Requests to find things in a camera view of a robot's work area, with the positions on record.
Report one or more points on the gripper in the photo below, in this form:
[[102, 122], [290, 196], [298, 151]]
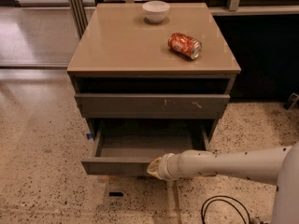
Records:
[[167, 167]]

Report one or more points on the grey drawer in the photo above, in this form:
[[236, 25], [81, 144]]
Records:
[[151, 106], [129, 154]]

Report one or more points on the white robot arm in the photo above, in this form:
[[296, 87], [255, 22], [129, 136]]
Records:
[[278, 166]]

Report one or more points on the grey top drawer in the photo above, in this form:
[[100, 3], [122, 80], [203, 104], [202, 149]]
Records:
[[151, 106]]

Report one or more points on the grey drawer cabinet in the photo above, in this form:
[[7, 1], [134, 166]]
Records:
[[122, 53]]

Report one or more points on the black floor outlet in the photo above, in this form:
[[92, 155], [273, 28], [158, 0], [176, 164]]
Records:
[[115, 194]]

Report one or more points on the blue tape piece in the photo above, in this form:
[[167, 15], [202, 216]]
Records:
[[89, 136]]

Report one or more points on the red soda can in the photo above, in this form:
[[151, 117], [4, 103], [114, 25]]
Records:
[[185, 45]]

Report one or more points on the white ceramic bowl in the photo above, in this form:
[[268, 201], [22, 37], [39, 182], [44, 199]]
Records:
[[155, 11]]

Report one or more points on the dark floor object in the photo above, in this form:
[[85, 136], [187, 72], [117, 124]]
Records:
[[292, 100]]

